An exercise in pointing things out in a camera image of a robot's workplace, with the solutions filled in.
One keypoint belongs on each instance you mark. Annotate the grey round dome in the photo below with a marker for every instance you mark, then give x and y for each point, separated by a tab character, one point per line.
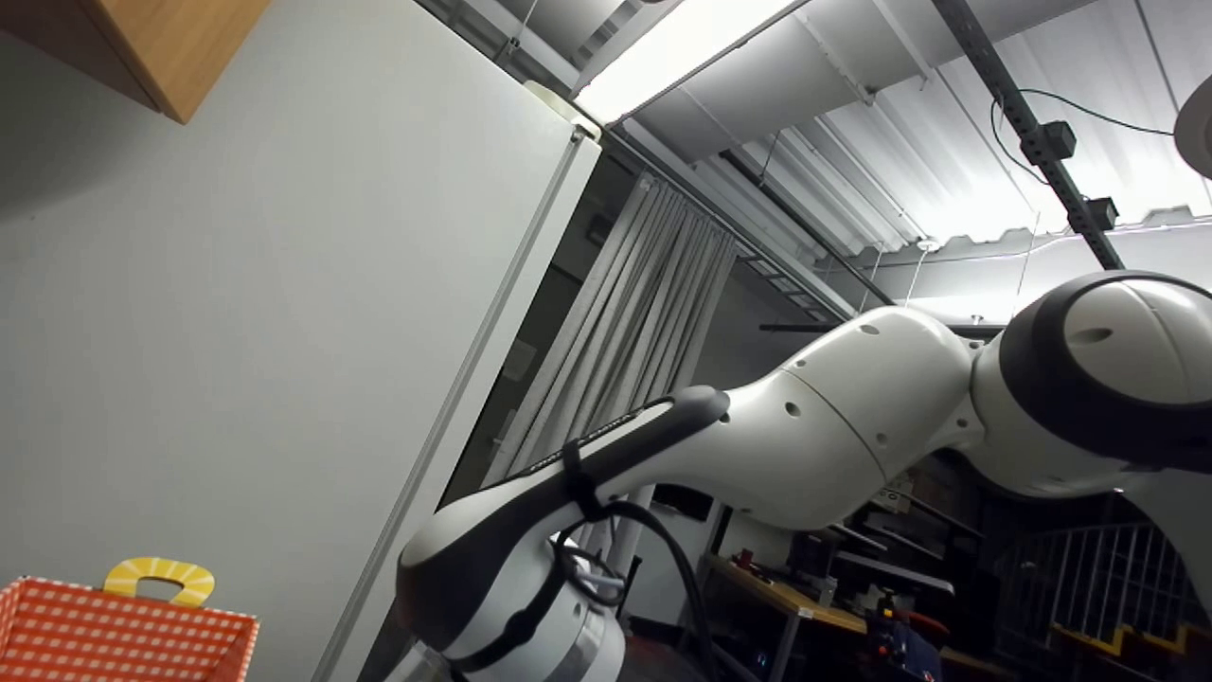
1199	126

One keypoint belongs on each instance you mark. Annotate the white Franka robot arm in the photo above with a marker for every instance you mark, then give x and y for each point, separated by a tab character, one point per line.
833	429

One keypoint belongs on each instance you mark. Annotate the dark blue machine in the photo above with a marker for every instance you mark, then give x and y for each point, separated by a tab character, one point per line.
904	644

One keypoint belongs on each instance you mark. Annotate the long ceiling light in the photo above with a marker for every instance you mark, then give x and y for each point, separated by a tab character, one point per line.
682	58

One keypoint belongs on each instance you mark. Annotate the black horizontal beam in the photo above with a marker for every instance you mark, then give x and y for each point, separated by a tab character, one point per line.
807	328

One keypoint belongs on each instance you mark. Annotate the grey curtain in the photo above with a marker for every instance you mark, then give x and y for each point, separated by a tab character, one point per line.
608	366

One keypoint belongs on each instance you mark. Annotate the black ceiling pipe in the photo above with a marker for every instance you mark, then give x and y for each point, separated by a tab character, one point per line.
1047	139

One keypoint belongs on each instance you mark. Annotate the black metal railing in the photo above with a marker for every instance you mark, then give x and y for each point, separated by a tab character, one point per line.
1101	569

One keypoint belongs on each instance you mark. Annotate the wooden workbench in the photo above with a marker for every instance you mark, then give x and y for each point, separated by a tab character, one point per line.
780	593

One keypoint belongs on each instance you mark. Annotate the yellow edged stairs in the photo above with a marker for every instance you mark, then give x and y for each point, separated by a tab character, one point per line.
1112	644

